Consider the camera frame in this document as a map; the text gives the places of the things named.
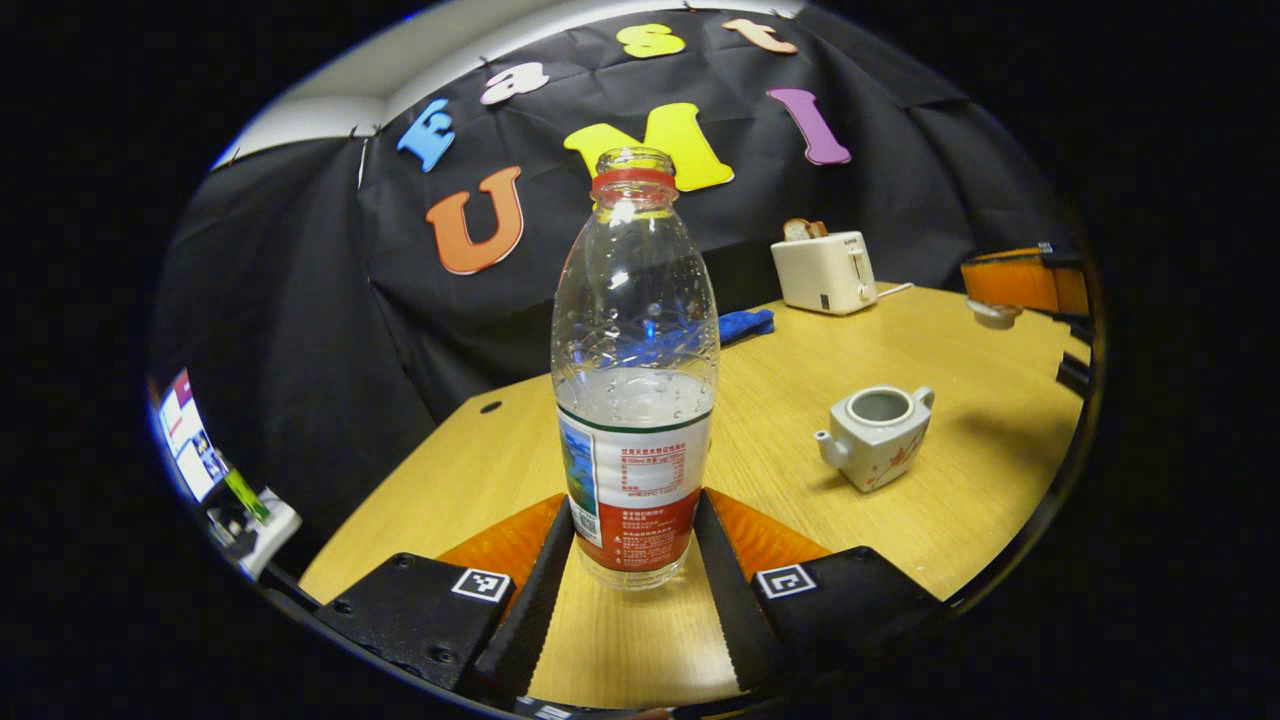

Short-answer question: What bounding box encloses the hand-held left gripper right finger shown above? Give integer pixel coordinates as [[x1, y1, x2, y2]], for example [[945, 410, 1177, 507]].
[[693, 488, 951, 692]]

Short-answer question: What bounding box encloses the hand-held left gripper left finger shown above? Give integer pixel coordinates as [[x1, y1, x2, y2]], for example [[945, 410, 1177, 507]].
[[315, 492, 577, 701]]

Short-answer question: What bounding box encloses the white teacup lid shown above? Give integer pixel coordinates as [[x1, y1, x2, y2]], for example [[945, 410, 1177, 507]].
[[966, 297, 1024, 331]]

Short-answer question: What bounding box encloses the clear plastic water bottle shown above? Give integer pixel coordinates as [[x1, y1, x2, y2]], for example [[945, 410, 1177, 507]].
[[550, 147, 721, 592]]

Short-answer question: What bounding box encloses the white ceramic teacup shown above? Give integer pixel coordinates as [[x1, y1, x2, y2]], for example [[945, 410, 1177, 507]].
[[814, 385, 937, 494]]

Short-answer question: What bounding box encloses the small green bottle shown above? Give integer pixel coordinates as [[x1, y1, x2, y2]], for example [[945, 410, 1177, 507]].
[[224, 468, 272, 523]]

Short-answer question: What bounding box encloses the white toaster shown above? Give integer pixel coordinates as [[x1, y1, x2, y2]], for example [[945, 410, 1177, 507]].
[[770, 231, 880, 317]]

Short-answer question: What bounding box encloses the blue towel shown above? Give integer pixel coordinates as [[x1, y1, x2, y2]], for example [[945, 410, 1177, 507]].
[[717, 308, 777, 349]]

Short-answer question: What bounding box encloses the computer monitor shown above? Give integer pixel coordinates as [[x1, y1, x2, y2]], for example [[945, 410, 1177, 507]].
[[155, 368, 229, 504]]

